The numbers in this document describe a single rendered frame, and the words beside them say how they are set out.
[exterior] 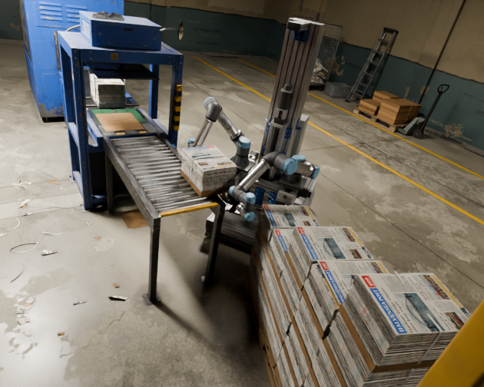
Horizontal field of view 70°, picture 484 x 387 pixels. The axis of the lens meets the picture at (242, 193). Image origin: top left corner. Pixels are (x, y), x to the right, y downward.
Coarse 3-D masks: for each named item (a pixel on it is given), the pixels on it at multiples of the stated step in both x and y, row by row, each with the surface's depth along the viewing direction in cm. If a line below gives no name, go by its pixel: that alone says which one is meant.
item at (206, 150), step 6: (186, 150) 266; (192, 150) 267; (198, 150) 269; (204, 150) 271; (210, 150) 272; (216, 150) 274; (186, 156) 264; (192, 156) 260; (198, 156) 261; (186, 162) 266; (186, 168) 269; (186, 174) 270
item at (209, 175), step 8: (200, 160) 255; (208, 160) 258; (216, 160) 260; (224, 160) 262; (200, 168) 247; (208, 168) 247; (216, 168) 249; (224, 168) 252; (232, 168) 257; (200, 176) 249; (208, 176) 248; (216, 176) 251; (224, 176) 256; (232, 176) 259; (200, 184) 252; (208, 184) 251; (216, 184) 255; (224, 184) 260; (232, 184) 264
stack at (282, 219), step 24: (264, 216) 251; (288, 216) 249; (312, 216) 254; (264, 240) 250; (288, 240) 224; (264, 264) 246; (288, 264) 206; (288, 288) 204; (264, 312) 244; (264, 336) 241; (288, 336) 202; (312, 336) 172; (264, 360) 239; (312, 360) 171; (288, 384) 198
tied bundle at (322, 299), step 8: (312, 272) 175; (320, 272) 169; (312, 280) 175; (320, 280) 166; (304, 288) 183; (312, 288) 175; (320, 288) 165; (328, 288) 161; (312, 296) 173; (320, 296) 166; (328, 296) 158; (312, 304) 173; (320, 304) 166; (328, 304) 158; (336, 304) 153; (320, 312) 164; (328, 312) 158; (336, 312) 153; (320, 320) 164; (328, 320) 158; (328, 328) 159
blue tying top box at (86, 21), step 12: (84, 12) 299; (96, 12) 312; (84, 24) 299; (96, 24) 278; (108, 24) 283; (120, 24) 287; (132, 24) 292; (144, 24) 302; (156, 24) 313; (84, 36) 305; (96, 36) 283; (108, 36) 287; (120, 36) 292; (132, 36) 297; (144, 36) 302; (156, 36) 307; (144, 48) 308; (156, 48) 313
